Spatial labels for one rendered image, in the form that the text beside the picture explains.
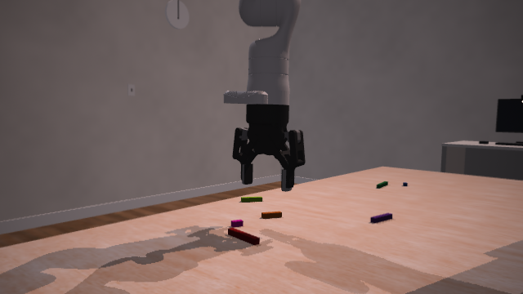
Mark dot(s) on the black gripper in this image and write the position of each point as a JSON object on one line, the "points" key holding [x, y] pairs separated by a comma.
{"points": [[267, 134]]}

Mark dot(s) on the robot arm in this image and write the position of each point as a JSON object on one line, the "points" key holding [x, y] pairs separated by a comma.
{"points": [[267, 57]]}

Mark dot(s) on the small magenta block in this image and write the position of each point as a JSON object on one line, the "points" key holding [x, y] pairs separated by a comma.
{"points": [[237, 223]]}

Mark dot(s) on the purple rod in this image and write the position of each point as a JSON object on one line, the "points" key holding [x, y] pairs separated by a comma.
{"points": [[380, 218]]}

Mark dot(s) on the orange rod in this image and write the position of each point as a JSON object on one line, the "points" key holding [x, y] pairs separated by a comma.
{"points": [[266, 215]]}

